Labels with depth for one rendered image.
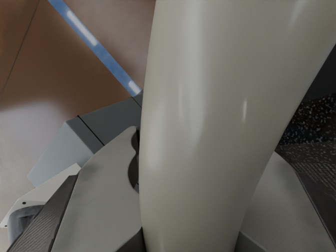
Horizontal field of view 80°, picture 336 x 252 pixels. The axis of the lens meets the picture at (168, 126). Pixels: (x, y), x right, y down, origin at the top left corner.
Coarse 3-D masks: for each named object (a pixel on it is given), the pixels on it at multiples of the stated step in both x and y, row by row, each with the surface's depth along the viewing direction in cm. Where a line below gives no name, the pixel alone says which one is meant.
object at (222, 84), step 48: (192, 0) 2; (240, 0) 2; (288, 0) 2; (192, 48) 3; (240, 48) 2; (288, 48) 2; (144, 96) 4; (192, 96) 3; (240, 96) 3; (288, 96) 3; (144, 144) 4; (192, 144) 3; (240, 144) 3; (144, 192) 5; (192, 192) 4; (240, 192) 4; (144, 240) 6; (192, 240) 4
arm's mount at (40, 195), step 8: (72, 168) 68; (80, 168) 70; (56, 176) 63; (64, 176) 65; (40, 184) 58; (48, 184) 60; (56, 184) 61; (32, 192) 56; (40, 192) 57; (48, 192) 59; (24, 200) 54; (32, 200) 55; (40, 200) 56; (16, 208) 57; (8, 216) 59; (0, 224) 62
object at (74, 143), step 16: (96, 112) 79; (112, 112) 85; (128, 112) 93; (64, 128) 67; (80, 128) 69; (96, 128) 74; (112, 128) 79; (48, 144) 73; (64, 144) 70; (80, 144) 67; (96, 144) 69; (48, 160) 76; (64, 160) 72; (80, 160) 69; (32, 176) 83; (48, 176) 79
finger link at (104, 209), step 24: (120, 144) 10; (96, 168) 9; (120, 168) 9; (72, 192) 8; (96, 192) 7; (120, 192) 7; (72, 216) 7; (96, 216) 7; (120, 216) 7; (72, 240) 6; (96, 240) 6; (120, 240) 6
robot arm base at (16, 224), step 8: (24, 208) 57; (32, 208) 56; (40, 208) 57; (16, 216) 56; (24, 216) 56; (32, 216) 56; (8, 224) 57; (16, 224) 55; (24, 224) 55; (8, 232) 56; (16, 232) 54; (8, 240) 56
